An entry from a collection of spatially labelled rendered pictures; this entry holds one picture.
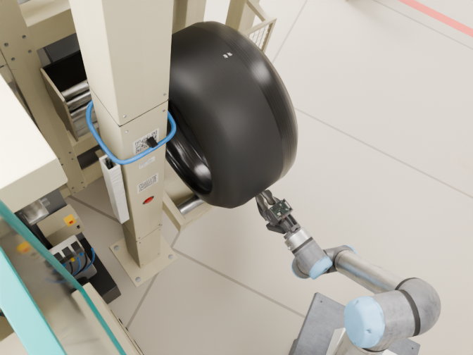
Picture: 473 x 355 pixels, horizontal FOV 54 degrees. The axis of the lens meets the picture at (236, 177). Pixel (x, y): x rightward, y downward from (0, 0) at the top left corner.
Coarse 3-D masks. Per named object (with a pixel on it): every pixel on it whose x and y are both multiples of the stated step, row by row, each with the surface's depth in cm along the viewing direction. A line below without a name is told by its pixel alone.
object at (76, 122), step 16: (64, 64) 157; (80, 64) 163; (48, 80) 151; (64, 80) 165; (80, 80) 171; (64, 96) 151; (80, 96) 156; (64, 112) 160; (80, 112) 162; (80, 128) 173
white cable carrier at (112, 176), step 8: (104, 160) 122; (104, 168) 121; (112, 168) 120; (104, 176) 130; (112, 176) 122; (120, 176) 126; (112, 184) 127; (120, 184) 131; (112, 192) 136; (120, 192) 136; (112, 200) 146; (120, 200) 142; (120, 208) 149; (120, 216) 155; (128, 216) 161
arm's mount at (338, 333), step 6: (336, 330) 193; (342, 330) 187; (336, 336) 190; (330, 342) 194; (336, 342) 187; (330, 348) 190; (330, 354) 187; (384, 354) 185; (390, 354) 186; (396, 354) 186
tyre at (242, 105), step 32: (192, 32) 139; (224, 32) 136; (192, 64) 129; (224, 64) 130; (256, 64) 132; (192, 96) 127; (224, 96) 127; (256, 96) 130; (288, 96) 138; (192, 128) 131; (224, 128) 127; (256, 128) 131; (288, 128) 137; (192, 160) 181; (224, 160) 131; (256, 160) 135; (288, 160) 145; (224, 192) 141; (256, 192) 147
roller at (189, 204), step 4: (192, 196) 175; (196, 196) 174; (188, 200) 173; (192, 200) 173; (196, 200) 174; (200, 200) 174; (180, 204) 173; (184, 204) 172; (188, 204) 172; (192, 204) 173; (196, 204) 174; (200, 204) 175; (180, 208) 171; (184, 208) 172; (188, 208) 172; (192, 208) 174; (180, 212) 172; (184, 212) 172; (188, 212) 173
